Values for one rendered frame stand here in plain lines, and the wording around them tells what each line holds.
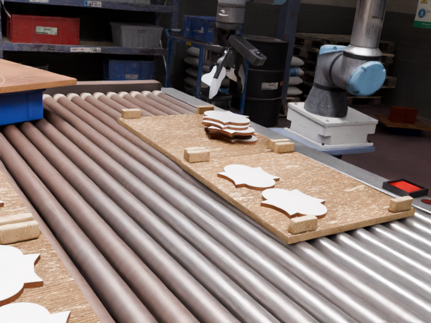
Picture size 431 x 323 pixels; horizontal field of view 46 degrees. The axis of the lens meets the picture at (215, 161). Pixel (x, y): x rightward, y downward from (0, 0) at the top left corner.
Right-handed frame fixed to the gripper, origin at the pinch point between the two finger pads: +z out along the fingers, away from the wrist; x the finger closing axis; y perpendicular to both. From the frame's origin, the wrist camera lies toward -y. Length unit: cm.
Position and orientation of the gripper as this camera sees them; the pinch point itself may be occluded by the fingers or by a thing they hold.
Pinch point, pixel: (228, 97)
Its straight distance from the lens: 143.8
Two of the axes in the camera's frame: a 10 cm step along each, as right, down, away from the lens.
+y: -8.0, -2.7, 5.4
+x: -5.9, 2.1, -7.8
